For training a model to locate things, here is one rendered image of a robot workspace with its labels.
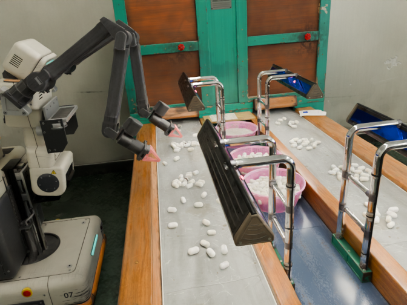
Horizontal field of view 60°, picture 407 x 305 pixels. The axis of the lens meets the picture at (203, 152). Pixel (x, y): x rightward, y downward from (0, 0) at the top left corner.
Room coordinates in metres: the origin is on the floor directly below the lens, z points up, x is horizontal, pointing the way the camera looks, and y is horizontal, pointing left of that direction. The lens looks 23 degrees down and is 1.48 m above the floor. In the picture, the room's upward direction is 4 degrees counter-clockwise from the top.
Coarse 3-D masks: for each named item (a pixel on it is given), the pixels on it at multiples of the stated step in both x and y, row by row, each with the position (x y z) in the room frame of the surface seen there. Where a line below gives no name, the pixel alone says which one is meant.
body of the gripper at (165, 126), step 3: (162, 120) 1.81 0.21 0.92; (165, 120) 1.82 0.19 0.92; (159, 123) 1.80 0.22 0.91; (162, 123) 1.80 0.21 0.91; (165, 123) 1.80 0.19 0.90; (168, 123) 1.81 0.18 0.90; (171, 123) 1.82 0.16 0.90; (159, 126) 1.80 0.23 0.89; (162, 126) 1.80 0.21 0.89; (165, 126) 1.80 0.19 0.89; (168, 126) 1.80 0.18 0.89; (171, 126) 1.78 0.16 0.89; (162, 129) 1.80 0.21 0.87; (165, 129) 1.80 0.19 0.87; (168, 129) 1.78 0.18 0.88; (165, 132) 1.79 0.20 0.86; (165, 135) 1.78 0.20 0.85
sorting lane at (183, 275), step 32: (192, 128) 2.17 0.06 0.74; (160, 160) 1.69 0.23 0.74; (192, 160) 1.66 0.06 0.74; (160, 192) 1.34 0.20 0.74; (192, 192) 1.32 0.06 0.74; (160, 224) 1.10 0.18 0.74; (192, 224) 1.09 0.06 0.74; (224, 224) 1.07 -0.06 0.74; (192, 256) 0.91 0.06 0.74; (224, 256) 0.90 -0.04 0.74; (256, 256) 0.89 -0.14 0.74; (192, 288) 0.77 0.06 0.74; (224, 288) 0.76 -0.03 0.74; (256, 288) 0.75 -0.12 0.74
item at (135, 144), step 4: (132, 140) 1.40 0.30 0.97; (136, 140) 1.41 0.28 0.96; (144, 140) 1.47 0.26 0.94; (132, 144) 1.39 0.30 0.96; (136, 144) 1.40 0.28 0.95; (140, 144) 1.41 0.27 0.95; (144, 144) 1.43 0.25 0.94; (128, 148) 1.39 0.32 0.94; (132, 148) 1.39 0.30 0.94; (136, 148) 1.39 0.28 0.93; (140, 148) 1.40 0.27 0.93; (144, 148) 1.38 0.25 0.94; (136, 152) 1.40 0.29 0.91; (140, 152) 1.39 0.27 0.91; (144, 152) 1.37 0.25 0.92; (140, 156) 1.37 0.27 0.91
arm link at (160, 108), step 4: (156, 104) 1.82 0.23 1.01; (160, 104) 1.81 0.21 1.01; (164, 104) 1.82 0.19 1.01; (156, 108) 1.81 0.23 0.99; (160, 108) 1.80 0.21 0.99; (164, 108) 1.80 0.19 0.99; (168, 108) 1.82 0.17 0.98; (140, 112) 1.79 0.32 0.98; (144, 112) 1.79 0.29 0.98; (148, 112) 1.79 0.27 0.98; (160, 112) 1.80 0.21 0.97; (164, 112) 1.81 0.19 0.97; (144, 116) 1.79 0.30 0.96; (148, 116) 1.82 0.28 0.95
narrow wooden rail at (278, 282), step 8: (200, 120) 2.25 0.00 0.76; (256, 248) 0.90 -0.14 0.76; (264, 248) 0.89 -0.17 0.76; (272, 248) 0.89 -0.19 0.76; (264, 256) 0.86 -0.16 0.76; (272, 256) 0.85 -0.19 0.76; (264, 264) 0.82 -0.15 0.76; (272, 264) 0.82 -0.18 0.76; (280, 264) 0.81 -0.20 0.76; (264, 272) 0.81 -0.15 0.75; (272, 272) 0.78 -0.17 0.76; (280, 272) 0.78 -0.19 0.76; (272, 280) 0.75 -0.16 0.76; (280, 280) 0.75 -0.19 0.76; (288, 280) 0.75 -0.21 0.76; (272, 288) 0.73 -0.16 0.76; (280, 288) 0.72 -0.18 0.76; (288, 288) 0.72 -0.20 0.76; (280, 296) 0.70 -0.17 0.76; (288, 296) 0.69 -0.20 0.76; (296, 296) 0.69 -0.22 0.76; (280, 304) 0.67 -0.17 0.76; (288, 304) 0.67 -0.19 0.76; (296, 304) 0.66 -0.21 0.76
